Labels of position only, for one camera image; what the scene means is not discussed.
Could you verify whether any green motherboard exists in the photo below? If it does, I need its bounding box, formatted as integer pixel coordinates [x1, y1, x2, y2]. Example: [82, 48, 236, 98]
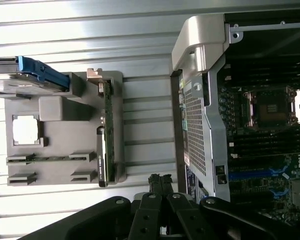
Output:
[218, 82, 300, 227]

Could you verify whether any blue expansion slot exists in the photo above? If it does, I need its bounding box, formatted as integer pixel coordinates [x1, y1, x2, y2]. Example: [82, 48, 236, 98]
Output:
[228, 169, 271, 180]

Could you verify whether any blue slot end clip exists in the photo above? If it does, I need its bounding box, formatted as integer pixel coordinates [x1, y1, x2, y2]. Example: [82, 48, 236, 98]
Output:
[269, 187, 290, 201]
[269, 166, 290, 180]

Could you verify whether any open PC case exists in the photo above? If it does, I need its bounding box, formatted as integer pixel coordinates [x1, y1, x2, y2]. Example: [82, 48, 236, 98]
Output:
[171, 13, 300, 232]

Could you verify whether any black RAM slot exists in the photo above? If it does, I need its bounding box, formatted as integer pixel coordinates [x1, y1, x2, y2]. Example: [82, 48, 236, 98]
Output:
[231, 142, 300, 150]
[231, 149, 300, 157]
[231, 136, 300, 144]
[231, 130, 300, 137]

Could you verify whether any green RAM stick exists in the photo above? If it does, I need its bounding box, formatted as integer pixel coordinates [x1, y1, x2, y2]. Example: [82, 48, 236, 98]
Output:
[7, 155, 90, 164]

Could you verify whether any grey plastic parts rack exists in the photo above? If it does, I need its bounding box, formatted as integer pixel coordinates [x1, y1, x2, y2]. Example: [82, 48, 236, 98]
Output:
[0, 70, 125, 188]

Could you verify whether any CPU socket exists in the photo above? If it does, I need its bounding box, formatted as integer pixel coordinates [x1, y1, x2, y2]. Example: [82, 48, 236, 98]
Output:
[242, 86, 298, 130]

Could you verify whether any silver CPU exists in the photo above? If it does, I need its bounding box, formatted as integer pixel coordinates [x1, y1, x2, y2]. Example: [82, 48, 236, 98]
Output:
[12, 116, 40, 145]

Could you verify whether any hard disk in blue carrier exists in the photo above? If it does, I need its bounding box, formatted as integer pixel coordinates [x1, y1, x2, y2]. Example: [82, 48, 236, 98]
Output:
[0, 56, 70, 91]

